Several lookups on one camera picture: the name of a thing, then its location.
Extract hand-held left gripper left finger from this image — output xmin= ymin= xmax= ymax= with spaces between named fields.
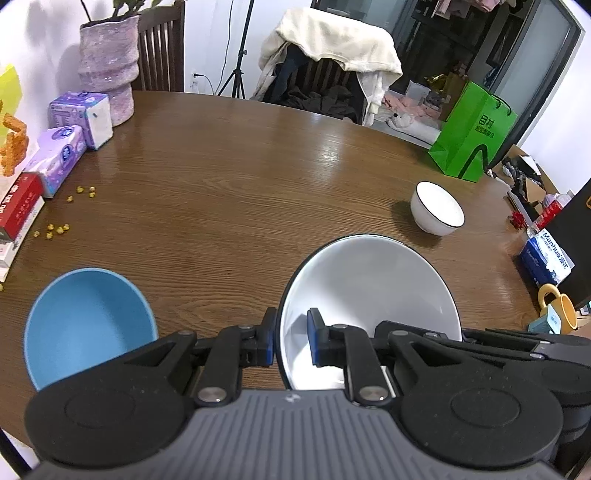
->
xmin=124 ymin=308 xmax=278 ymax=407

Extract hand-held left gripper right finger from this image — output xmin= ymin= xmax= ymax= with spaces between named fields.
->
xmin=307 ymin=308 xmax=462 ymax=407

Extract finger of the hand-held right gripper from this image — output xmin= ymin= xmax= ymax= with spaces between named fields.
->
xmin=374 ymin=320 xmax=555 ymax=365

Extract white bowl with black rim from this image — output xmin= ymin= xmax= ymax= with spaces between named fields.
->
xmin=411 ymin=181 xmax=465 ymax=237
xmin=277 ymin=234 xmax=462 ymax=392

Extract blue bowl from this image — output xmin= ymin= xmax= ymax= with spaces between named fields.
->
xmin=24 ymin=268 xmax=159 ymax=392

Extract small teal bottle with tag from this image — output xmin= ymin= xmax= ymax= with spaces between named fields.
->
xmin=529 ymin=302 xmax=561 ymax=333

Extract yellow mug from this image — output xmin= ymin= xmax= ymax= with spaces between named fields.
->
xmin=537 ymin=284 xmax=578 ymax=334

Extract blue tissue box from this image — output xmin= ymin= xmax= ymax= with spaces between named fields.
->
xmin=519 ymin=228 xmax=576 ymax=287

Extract black box with orange mark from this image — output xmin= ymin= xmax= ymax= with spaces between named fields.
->
xmin=538 ymin=182 xmax=591 ymax=315

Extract bottle with red label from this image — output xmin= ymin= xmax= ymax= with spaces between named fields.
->
xmin=536 ymin=193 xmax=573 ymax=229

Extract open cardboard box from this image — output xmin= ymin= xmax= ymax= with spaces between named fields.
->
xmin=501 ymin=145 xmax=561 ymax=222

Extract green paper shopping bag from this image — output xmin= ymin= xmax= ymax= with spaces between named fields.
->
xmin=428 ymin=80 xmax=519 ymax=183

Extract dark clothes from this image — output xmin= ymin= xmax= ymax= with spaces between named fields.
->
xmin=281 ymin=85 xmax=361 ymax=124

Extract scattered yellow crumbs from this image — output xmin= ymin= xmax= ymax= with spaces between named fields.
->
xmin=0 ymin=185 xmax=99 ymax=292

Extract pink clothes pile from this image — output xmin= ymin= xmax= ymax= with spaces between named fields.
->
xmin=383 ymin=88 xmax=446 ymax=123

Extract dark wooden chair with clothes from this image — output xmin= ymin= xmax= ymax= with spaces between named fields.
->
xmin=272 ymin=44 xmax=365 ymax=125

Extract black light stand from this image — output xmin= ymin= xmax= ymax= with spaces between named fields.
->
xmin=216 ymin=0 xmax=257 ymax=100

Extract purple flat tissue pack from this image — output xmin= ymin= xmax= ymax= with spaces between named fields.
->
xmin=22 ymin=124 xmax=88 ymax=198

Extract red box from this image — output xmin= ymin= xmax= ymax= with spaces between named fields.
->
xmin=0 ymin=172 xmax=45 ymax=241

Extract glass sliding door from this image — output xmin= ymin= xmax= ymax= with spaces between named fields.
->
xmin=309 ymin=0 xmax=583 ymax=171

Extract purple cube tissue pack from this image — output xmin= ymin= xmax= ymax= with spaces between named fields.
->
xmin=48 ymin=91 xmax=114 ymax=151

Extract chair draped with cream cloth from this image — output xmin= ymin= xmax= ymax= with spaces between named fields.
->
xmin=250 ymin=7 xmax=403 ymax=127

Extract pink textured vase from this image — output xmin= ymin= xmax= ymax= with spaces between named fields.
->
xmin=78 ymin=14 xmax=140 ymax=127

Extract hanging pink clothes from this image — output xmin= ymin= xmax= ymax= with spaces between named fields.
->
xmin=434 ymin=0 xmax=532 ymax=14

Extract yellow-green snack box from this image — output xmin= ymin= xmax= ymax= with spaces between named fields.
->
xmin=0 ymin=65 xmax=33 ymax=178

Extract dried pink roses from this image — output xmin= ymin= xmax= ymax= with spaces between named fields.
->
xmin=81 ymin=0 xmax=160 ymax=21

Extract black power cable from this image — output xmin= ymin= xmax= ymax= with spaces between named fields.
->
xmin=191 ymin=71 xmax=218 ymax=95

